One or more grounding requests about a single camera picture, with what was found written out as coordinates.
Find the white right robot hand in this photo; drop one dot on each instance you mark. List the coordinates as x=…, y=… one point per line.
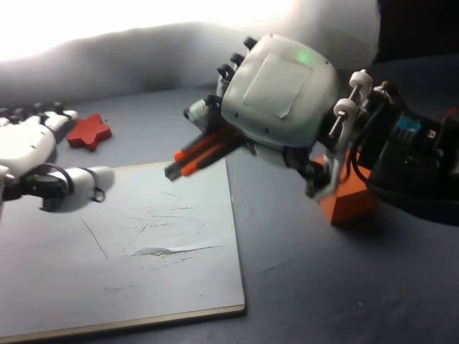
x=279, y=89

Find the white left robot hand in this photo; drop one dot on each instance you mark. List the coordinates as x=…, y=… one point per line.
x=28, y=139

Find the orange black utility knife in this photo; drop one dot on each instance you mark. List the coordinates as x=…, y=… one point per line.
x=195, y=161

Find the red star block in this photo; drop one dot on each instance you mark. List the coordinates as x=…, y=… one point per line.
x=89, y=134

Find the white fabric backdrop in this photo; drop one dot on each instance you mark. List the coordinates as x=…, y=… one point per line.
x=125, y=53

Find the orange rectangular block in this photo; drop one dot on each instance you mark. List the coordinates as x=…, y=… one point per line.
x=353, y=206

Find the grey table cloth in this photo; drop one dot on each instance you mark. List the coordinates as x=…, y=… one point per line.
x=340, y=279

